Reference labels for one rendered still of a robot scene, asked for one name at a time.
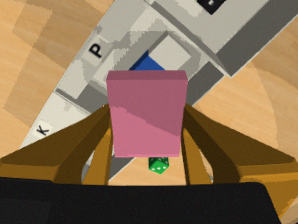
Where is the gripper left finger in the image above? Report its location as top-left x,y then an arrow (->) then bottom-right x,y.
0,103 -> 113,185

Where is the grey open bin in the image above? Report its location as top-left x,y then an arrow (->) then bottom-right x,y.
19,0 -> 298,149

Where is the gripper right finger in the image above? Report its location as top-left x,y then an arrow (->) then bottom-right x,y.
181,103 -> 298,219

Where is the black aa battery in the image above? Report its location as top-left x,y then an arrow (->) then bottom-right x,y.
197,0 -> 226,15

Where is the green die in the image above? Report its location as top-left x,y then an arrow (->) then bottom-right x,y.
148,157 -> 169,174

